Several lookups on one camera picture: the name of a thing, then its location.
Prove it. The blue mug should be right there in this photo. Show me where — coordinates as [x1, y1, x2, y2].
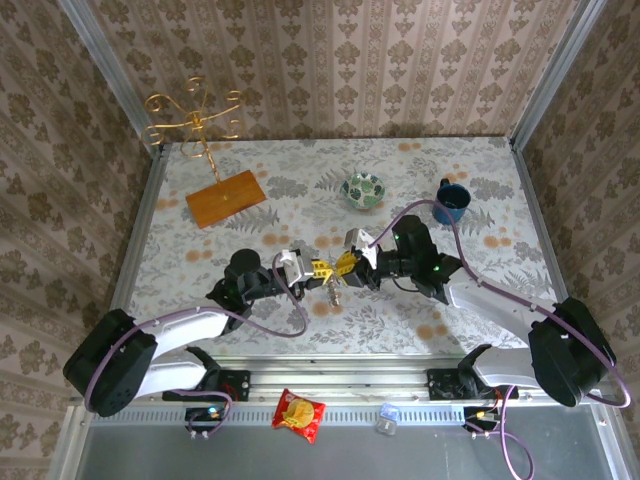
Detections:
[431, 177, 473, 226]

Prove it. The leaf pattern bowl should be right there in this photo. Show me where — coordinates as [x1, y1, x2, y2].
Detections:
[340, 172, 387, 212]

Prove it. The floral tablecloth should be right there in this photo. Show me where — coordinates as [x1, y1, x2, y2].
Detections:
[112, 135, 569, 359]

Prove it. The red snack packet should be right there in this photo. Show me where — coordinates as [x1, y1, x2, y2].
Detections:
[271, 387, 327, 445]

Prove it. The left black control box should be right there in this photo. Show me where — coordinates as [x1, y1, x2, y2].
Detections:
[185, 407, 232, 426]

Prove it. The black control box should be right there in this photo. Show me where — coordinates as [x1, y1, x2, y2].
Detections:
[463, 405, 501, 426]
[185, 407, 232, 426]

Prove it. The right black control box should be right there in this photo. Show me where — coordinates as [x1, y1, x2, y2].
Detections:
[463, 405, 501, 426]

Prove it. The grey metal tray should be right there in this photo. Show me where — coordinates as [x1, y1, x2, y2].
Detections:
[47, 404, 629, 480]

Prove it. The gold wire stand wooden base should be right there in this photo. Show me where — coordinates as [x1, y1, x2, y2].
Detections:
[141, 76, 268, 230]

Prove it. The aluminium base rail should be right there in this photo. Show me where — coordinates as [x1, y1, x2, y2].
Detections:
[214, 355, 506, 406]

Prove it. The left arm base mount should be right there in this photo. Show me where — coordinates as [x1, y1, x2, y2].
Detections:
[162, 369, 252, 404]

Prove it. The aluminium table side rail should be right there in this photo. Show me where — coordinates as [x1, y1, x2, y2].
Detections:
[509, 142, 576, 309]
[102, 144, 169, 346]

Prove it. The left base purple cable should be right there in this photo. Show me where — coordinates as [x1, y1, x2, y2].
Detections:
[187, 390, 235, 441]

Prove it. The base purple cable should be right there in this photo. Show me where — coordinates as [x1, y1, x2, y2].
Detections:
[499, 384, 536, 480]
[187, 390, 235, 441]

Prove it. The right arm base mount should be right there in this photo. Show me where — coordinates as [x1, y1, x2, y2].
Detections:
[426, 367, 519, 401]

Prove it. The slotted metal duct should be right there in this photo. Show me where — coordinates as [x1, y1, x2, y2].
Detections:
[89, 403, 504, 427]

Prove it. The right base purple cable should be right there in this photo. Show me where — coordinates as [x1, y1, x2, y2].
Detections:
[499, 384, 536, 480]

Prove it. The aluminium frame post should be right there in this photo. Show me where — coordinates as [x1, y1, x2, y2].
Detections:
[509, 0, 601, 146]
[55, 0, 154, 149]

